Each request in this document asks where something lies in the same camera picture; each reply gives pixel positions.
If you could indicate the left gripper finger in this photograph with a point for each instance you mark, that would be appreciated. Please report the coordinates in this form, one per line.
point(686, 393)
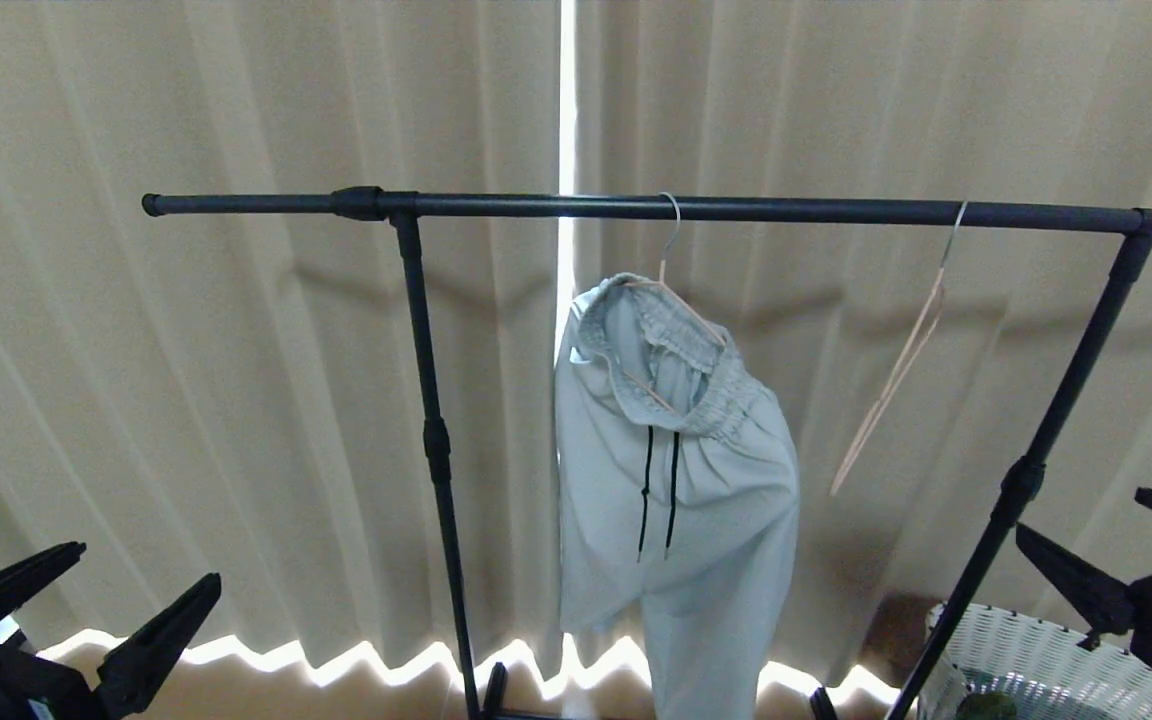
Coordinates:
point(161, 645)
point(6, 600)

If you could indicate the green garment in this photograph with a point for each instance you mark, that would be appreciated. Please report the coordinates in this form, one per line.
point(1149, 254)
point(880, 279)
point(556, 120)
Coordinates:
point(986, 708)

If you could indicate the pink clothes hanger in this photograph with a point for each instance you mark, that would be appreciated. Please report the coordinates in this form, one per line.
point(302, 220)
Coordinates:
point(674, 220)
point(901, 365)

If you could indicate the pale grey shorts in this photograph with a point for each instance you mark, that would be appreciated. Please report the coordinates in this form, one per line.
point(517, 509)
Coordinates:
point(716, 560)

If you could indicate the white laundry basket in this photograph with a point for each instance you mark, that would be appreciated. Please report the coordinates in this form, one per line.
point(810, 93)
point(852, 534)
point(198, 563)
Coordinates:
point(1056, 660)

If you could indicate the black clothes rack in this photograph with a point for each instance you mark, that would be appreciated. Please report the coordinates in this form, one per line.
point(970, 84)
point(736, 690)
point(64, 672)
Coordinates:
point(536, 206)

